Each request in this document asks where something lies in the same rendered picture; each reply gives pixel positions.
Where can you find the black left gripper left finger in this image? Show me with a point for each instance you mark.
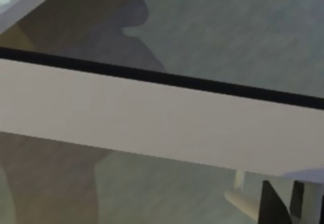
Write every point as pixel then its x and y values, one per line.
pixel 272 208

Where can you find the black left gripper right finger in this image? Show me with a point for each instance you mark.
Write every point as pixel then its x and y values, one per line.
pixel 296 198

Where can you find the white table leg frame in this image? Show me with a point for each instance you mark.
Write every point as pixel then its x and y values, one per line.
pixel 243 201

